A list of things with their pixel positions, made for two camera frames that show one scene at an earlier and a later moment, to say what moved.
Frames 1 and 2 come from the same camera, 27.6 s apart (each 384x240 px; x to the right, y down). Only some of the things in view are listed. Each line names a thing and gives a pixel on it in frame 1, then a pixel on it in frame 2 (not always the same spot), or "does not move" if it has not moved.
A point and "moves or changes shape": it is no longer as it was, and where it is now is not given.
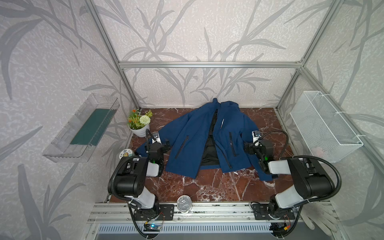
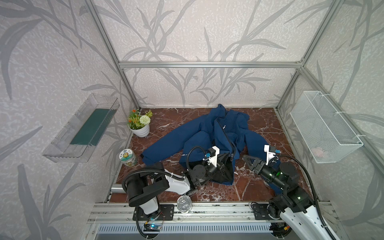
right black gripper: (258, 149) -> (262, 167)
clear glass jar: (184, 204) does not move
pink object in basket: (318, 152) does not move
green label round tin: (125, 152) does not move
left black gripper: (157, 147) -> (217, 168)
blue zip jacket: (213, 135) moves or changes shape
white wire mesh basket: (328, 136) does not move
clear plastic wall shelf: (75, 142) does not move
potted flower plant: (138, 123) does not move
